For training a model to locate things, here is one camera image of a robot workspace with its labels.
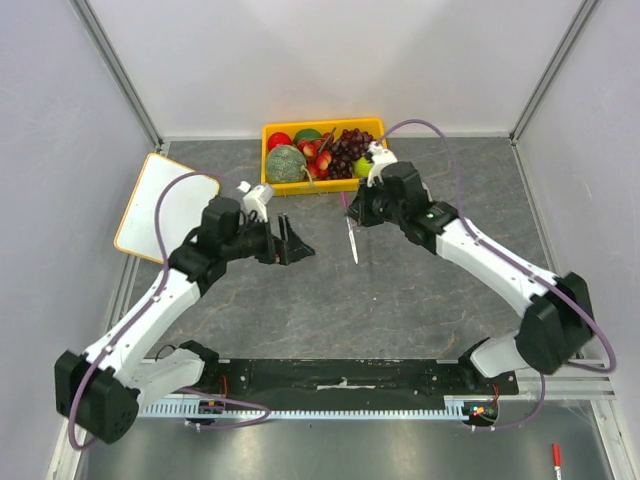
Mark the yellow plastic bin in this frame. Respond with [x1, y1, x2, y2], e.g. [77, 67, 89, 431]
[260, 117, 386, 196]

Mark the red yellow cherry bunch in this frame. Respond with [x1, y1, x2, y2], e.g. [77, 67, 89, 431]
[295, 132, 336, 180]

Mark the slotted cable duct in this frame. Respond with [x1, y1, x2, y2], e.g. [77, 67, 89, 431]
[138, 395, 469, 421]

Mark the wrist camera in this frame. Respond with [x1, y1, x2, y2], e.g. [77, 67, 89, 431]
[237, 181, 274, 222]
[366, 142, 398, 188]

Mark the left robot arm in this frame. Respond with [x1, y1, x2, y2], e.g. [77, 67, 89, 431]
[54, 197, 315, 450]

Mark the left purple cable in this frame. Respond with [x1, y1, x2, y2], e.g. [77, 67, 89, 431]
[68, 172, 274, 452]

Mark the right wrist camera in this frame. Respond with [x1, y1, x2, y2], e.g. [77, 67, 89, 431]
[366, 142, 398, 188]

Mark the red apple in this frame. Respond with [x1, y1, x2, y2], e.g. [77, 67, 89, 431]
[267, 131, 293, 152]

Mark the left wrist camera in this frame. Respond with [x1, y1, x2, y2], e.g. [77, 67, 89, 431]
[237, 181, 274, 222]

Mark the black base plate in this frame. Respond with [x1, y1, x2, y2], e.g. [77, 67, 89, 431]
[193, 358, 519, 412]

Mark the green netted melon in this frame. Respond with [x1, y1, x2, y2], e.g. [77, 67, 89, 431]
[265, 145, 306, 184]

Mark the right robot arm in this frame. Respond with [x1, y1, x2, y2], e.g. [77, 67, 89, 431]
[347, 162, 594, 394]

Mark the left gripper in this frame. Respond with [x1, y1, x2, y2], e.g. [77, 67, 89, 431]
[223, 213, 315, 266]

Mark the green pear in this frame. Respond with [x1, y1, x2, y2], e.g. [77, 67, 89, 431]
[353, 156, 373, 178]

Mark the dark purple grape bunch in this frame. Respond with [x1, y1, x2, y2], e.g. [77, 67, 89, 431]
[328, 128, 375, 180]

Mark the yellow framed whiteboard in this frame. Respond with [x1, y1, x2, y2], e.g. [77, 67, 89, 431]
[113, 153, 219, 264]

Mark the white marker with magenta cap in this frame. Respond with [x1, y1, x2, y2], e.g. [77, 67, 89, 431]
[340, 191, 359, 265]

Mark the red marker pen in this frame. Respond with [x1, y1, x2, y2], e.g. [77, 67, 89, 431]
[552, 443, 562, 480]

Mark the green orange mango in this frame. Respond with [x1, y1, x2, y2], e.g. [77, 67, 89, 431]
[293, 128, 322, 146]

